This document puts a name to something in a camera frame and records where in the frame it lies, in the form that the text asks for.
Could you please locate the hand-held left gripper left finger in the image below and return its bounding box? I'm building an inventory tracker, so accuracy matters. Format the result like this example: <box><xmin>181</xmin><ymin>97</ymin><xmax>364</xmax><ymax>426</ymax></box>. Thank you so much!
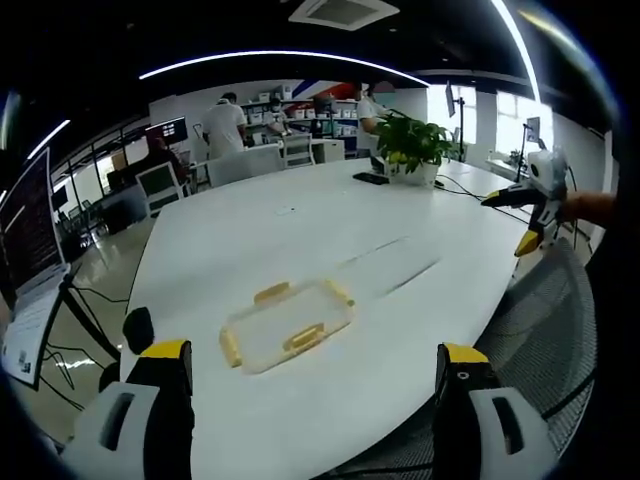
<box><xmin>59</xmin><ymin>338</ymin><xmax>195</xmax><ymax>480</ymax></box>

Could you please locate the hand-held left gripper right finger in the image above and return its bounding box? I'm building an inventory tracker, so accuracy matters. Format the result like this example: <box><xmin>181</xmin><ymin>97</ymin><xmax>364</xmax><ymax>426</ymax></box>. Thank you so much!
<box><xmin>430</xmin><ymin>342</ymin><xmax>560</xmax><ymax>480</ymax></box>

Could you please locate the black stand with screen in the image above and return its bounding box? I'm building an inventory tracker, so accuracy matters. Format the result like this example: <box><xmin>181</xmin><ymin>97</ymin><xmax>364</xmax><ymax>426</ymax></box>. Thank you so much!
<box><xmin>514</xmin><ymin>116</ymin><xmax>547</xmax><ymax>184</ymax></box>

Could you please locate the grey mesh office chair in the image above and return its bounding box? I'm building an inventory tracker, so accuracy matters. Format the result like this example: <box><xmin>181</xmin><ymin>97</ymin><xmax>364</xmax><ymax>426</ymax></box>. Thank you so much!
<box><xmin>319</xmin><ymin>237</ymin><xmax>599</xmax><ymax>480</ymax></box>

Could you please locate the monitor on pole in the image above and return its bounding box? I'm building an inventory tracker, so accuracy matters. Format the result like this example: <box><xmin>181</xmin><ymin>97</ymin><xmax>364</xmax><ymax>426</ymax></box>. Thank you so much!
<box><xmin>444</xmin><ymin>79</ymin><xmax>474</xmax><ymax>164</ymax></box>

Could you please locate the black tripod stand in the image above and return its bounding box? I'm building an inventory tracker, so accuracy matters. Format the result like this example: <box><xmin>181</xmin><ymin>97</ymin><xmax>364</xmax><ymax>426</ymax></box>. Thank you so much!
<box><xmin>37</xmin><ymin>277</ymin><xmax>124</xmax><ymax>414</ymax></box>

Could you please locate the potted green plant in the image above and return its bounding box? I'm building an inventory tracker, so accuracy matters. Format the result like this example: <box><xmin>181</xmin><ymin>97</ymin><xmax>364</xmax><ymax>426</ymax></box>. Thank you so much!
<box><xmin>368</xmin><ymin>108</ymin><xmax>461</xmax><ymax>189</ymax></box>

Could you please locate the clear lid with yellow clips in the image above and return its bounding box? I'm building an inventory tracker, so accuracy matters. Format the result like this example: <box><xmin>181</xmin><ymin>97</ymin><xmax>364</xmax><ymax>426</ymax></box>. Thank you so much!
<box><xmin>218</xmin><ymin>278</ymin><xmax>357</xmax><ymax>376</ymax></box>

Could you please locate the white office chair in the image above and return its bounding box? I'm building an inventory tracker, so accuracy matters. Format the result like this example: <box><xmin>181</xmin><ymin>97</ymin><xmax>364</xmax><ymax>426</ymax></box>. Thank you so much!
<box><xmin>206</xmin><ymin>144</ymin><xmax>285</xmax><ymax>189</ymax></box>
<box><xmin>134</xmin><ymin>163</ymin><xmax>189</xmax><ymax>219</ymax></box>
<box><xmin>279</xmin><ymin>132</ymin><xmax>315</xmax><ymax>169</ymax></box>

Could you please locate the storage shelf with boxes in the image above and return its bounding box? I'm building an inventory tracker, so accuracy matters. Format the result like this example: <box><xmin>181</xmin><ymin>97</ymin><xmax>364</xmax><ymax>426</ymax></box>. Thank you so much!
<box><xmin>239</xmin><ymin>87</ymin><xmax>361</xmax><ymax>146</ymax></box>

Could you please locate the ceiling air vent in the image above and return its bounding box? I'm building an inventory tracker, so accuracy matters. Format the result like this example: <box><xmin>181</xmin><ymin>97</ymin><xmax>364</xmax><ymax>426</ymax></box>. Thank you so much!
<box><xmin>288</xmin><ymin>0</ymin><xmax>401</xmax><ymax>32</ymax></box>

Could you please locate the black monitor screen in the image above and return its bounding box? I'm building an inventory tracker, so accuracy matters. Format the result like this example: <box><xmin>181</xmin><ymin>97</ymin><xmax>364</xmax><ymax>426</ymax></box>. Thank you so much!
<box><xmin>144</xmin><ymin>117</ymin><xmax>187</xmax><ymax>149</ymax></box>

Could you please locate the black cable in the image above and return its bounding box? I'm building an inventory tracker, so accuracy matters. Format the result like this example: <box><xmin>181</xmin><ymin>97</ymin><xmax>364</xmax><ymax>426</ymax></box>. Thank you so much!
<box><xmin>433</xmin><ymin>172</ymin><xmax>534</xmax><ymax>224</ymax></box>

